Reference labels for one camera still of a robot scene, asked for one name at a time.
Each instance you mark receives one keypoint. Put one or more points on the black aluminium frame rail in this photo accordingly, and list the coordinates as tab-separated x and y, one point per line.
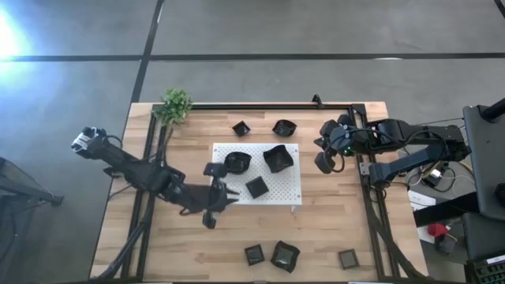
147	244
256	106
374	221

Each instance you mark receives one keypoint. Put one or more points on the rounded black bowl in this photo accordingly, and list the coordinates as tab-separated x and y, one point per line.
284	128
236	162

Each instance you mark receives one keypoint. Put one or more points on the green plant in white pot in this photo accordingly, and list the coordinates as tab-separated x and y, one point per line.
173	106

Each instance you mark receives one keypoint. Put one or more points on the small square black dish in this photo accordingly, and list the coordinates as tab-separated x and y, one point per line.
241	128

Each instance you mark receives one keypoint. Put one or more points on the black crate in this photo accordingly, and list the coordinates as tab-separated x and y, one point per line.
487	272

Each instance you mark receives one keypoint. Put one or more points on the red object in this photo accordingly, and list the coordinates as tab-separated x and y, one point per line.
436	229

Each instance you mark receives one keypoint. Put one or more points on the white perforated shelf riser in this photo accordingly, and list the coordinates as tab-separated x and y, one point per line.
284	189

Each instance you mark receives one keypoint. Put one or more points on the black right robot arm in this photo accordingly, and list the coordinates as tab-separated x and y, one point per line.
414	136

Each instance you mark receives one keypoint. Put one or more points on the black clamp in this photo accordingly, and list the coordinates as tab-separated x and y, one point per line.
317	101

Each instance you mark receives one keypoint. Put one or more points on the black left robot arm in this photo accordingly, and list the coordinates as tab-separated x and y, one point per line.
134	171

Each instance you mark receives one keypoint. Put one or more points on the white papers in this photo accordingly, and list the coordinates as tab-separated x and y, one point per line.
420	199

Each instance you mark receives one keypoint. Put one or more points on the wavy square black plate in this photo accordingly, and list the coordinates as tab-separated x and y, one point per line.
285	256
278	158

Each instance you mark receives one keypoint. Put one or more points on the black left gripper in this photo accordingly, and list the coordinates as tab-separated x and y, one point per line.
199	197

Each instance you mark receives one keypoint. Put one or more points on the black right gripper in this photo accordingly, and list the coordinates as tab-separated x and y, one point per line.
343	140

